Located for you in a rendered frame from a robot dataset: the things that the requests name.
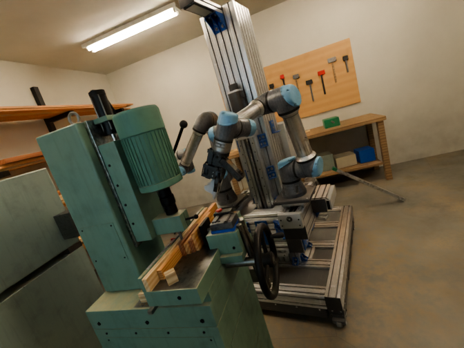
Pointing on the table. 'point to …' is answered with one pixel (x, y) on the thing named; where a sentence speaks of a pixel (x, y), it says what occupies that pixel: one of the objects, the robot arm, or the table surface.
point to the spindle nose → (168, 201)
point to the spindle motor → (148, 148)
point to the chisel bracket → (171, 222)
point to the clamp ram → (204, 229)
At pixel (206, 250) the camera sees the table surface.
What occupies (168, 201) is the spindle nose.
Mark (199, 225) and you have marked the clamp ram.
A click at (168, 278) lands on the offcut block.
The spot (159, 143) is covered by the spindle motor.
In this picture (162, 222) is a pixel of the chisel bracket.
